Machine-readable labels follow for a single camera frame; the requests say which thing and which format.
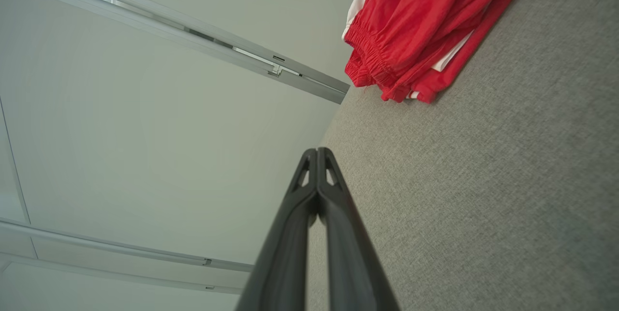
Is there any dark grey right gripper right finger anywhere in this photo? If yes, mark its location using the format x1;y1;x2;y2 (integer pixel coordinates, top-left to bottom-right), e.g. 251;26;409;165
317;147;401;311

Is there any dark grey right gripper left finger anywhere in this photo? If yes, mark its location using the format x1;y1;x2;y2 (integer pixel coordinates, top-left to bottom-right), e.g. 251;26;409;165
236;148;318;311

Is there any red white basketball jersey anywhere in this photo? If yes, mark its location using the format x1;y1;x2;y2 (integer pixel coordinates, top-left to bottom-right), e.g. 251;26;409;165
342;0;541;104

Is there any red shorts white hem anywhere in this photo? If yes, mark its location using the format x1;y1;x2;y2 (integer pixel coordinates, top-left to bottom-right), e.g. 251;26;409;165
344;0;516;101

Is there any grey metal frame rail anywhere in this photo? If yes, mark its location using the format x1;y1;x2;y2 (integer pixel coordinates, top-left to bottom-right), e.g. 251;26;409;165
0;218;254;273
0;252;250;295

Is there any grey metal frame post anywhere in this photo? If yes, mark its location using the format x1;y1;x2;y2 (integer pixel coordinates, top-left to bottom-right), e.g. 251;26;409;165
0;0;350;104

